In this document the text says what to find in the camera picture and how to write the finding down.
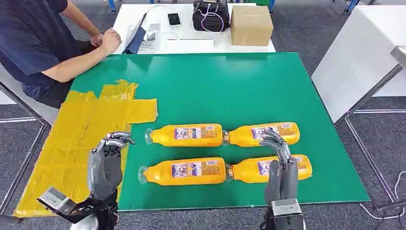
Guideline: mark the person's right hand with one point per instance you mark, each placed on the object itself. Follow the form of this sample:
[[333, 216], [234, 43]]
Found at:
[[111, 41]]

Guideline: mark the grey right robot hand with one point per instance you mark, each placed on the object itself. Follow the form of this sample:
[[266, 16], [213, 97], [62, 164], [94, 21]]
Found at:
[[285, 181]]

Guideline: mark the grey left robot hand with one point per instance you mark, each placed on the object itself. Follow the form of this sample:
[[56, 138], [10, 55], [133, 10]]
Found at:
[[104, 174]]

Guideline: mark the person's left hand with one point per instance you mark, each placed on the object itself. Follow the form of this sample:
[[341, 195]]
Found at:
[[96, 39]]

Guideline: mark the orange drink bottle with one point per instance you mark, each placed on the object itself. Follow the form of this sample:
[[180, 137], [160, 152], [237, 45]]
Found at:
[[161, 173], [247, 173], [241, 136], [165, 136]]

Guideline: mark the tablet in blue case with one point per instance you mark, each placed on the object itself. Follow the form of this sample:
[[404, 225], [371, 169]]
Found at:
[[136, 41]]

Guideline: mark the printed paper sheet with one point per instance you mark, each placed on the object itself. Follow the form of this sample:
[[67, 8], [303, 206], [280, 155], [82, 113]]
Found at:
[[151, 46]]

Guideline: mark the yellow plastic sheet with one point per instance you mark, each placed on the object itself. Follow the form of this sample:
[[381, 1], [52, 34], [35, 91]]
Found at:
[[73, 133]]

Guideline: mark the black smartphone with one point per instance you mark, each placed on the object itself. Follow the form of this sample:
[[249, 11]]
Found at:
[[173, 19]]

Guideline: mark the person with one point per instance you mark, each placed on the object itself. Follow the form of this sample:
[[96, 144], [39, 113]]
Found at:
[[28, 41]]

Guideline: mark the flat white box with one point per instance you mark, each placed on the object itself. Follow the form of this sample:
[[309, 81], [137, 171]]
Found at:
[[190, 46]]

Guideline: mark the white bench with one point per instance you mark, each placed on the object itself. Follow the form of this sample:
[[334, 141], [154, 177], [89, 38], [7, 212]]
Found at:
[[47, 115]]

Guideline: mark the black bag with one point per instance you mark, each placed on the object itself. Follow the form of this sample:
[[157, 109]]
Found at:
[[209, 22]]

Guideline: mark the green table mat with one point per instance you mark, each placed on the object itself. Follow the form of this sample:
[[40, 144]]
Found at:
[[222, 89]]

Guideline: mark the brown cardboard box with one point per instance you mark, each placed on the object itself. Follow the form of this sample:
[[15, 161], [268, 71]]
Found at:
[[250, 27]]

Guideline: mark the large white side table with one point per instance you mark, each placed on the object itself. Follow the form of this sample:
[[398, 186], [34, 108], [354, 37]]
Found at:
[[358, 57]]

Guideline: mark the grey metal frame bars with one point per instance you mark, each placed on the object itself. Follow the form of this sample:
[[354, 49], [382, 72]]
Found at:
[[31, 111]]

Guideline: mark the grey metal table frame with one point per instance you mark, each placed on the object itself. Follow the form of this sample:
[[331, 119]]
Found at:
[[368, 96]]

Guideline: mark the grey metal bracket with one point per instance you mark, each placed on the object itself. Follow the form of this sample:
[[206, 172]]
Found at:
[[399, 55]]

